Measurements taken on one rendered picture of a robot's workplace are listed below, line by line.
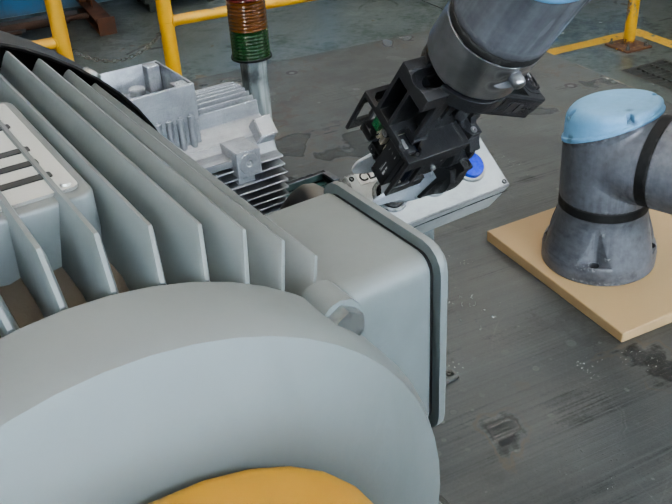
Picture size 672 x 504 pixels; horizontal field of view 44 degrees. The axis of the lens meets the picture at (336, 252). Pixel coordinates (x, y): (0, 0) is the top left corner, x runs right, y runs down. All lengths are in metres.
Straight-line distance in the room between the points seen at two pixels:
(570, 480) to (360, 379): 0.72
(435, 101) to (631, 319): 0.56
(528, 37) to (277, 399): 0.42
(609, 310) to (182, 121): 0.57
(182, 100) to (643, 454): 0.61
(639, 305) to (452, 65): 0.60
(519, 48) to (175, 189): 0.38
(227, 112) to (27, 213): 0.76
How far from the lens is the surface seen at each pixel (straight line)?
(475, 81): 0.59
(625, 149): 1.06
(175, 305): 0.17
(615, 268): 1.14
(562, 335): 1.08
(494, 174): 0.88
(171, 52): 3.40
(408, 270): 0.25
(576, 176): 1.09
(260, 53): 1.31
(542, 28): 0.56
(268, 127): 0.94
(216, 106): 0.95
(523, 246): 1.21
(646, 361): 1.06
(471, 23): 0.57
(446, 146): 0.66
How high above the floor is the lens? 1.45
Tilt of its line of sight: 32 degrees down
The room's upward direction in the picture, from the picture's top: 4 degrees counter-clockwise
